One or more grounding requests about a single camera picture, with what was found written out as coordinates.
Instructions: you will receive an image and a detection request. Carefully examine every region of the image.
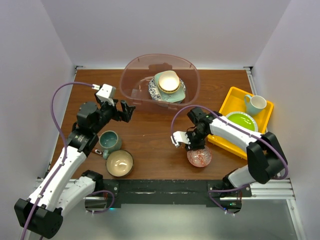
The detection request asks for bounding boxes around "white cream bowl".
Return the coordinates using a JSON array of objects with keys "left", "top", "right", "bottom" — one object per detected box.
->
[{"left": 158, "top": 70, "right": 180, "bottom": 90}]

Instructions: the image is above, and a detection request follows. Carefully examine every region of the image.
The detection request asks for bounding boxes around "light blue mug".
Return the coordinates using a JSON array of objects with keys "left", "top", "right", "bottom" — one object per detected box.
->
[{"left": 244, "top": 94, "right": 267, "bottom": 117}]

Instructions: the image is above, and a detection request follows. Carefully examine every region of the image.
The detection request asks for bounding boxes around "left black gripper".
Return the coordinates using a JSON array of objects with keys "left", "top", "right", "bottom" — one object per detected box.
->
[{"left": 92, "top": 98, "right": 135, "bottom": 134}]

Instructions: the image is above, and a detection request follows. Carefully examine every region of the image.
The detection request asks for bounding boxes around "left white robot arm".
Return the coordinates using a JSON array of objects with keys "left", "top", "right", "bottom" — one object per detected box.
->
[{"left": 14, "top": 100, "right": 135, "bottom": 239}]

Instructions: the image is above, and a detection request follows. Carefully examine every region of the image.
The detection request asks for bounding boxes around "mint green rectangular dish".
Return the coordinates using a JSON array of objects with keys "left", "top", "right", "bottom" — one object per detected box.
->
[{"left": 154, "top": 70, "right": 186, "bottom": 103}]

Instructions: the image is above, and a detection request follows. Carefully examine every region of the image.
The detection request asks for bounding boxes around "purple cable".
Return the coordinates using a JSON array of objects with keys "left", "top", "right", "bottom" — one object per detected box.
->
[
  {"left": 170, "top": 104, "right": 290, "bottom": 180},
  {"left": 19, "top": 82, "right": 98, "bottom": 240}
]

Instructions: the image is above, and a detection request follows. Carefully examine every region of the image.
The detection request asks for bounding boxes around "brown handled small spoon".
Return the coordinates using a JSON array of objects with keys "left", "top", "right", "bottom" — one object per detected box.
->
[{"left": 93, "top": 149, "right": 103, "bottom": 155}]

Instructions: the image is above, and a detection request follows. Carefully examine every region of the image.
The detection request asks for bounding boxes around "teal ceramic cup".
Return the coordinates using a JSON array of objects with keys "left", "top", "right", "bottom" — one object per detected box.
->
[{"left": 98, "top": 130, "right": 122, "bottom": 160}]

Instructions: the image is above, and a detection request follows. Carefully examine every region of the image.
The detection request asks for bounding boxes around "yellow flower patterned bowl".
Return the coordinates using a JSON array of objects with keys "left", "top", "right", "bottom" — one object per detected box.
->
[{"left": 157, "top": 85, "right": 181, "bottom": 94}]

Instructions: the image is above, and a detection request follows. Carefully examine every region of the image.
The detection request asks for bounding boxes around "green plate white rim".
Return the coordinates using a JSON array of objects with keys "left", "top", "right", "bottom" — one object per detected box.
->
[{"left": 226, "top": 111, "right": 258, "bottom": 132}]

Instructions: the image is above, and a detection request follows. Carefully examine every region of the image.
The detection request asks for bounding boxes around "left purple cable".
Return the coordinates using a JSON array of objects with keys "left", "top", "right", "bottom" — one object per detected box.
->
[{"left": 19, "top": 82, "right": 98, "bottom": 240}]

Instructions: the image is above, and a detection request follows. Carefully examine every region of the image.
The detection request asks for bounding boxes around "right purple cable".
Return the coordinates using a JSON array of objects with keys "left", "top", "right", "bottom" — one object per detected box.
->
[{"left": 170, "top": 104, "right": 290, "bottom": 180}]

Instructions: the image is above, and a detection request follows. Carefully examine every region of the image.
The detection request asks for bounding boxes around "pink translucent plastic bin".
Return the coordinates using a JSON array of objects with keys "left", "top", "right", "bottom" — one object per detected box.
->
[{"left": 119, "top": 53, "right": 201, "bottom": 114}]

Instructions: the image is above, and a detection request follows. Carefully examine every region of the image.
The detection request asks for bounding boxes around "blue floral plate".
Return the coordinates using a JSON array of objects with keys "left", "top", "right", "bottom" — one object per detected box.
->
[{"left": 148, "top": 77, "right": 186, "bottom": 104}]

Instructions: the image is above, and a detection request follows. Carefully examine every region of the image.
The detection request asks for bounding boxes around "brown beige bowl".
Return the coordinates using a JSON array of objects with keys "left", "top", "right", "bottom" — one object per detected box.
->
[{"left": 106, "top": 150, "right": 134, "bottom": 178}]

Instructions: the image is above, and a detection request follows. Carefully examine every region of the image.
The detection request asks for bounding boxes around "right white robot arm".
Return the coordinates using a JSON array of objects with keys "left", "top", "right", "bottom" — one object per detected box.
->
[{"left": 185, "top": 107, "right": 289, "bottom": 197}]

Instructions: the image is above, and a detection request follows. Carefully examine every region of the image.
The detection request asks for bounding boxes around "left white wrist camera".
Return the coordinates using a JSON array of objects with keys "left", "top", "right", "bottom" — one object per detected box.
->
[{"left": 91, "top": 84, "right": 116, "bottom": 106}]

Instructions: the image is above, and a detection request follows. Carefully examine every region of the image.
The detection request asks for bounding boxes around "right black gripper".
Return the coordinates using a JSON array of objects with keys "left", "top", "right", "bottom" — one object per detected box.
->
[{"left": 182, "top": 128, "right": 209, "bottom": 152}]

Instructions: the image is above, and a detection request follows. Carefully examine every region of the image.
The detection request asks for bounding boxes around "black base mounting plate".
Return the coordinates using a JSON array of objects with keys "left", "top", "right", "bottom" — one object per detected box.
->
[{"left": 90, "top": 179, "right": 252, "bottom": 213}]

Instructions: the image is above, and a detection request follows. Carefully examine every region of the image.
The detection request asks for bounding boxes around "red patterned bowl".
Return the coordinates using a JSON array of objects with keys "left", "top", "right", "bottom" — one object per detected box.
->
[{"left": 187, "top": 146, "right": 212, "bottom": 168}]

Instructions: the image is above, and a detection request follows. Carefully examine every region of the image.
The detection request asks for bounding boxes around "aluminium frame rail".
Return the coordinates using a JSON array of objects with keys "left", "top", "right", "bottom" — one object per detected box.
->
[{"left": 250, "top": 179, "right": 307, "bottom": 240}]

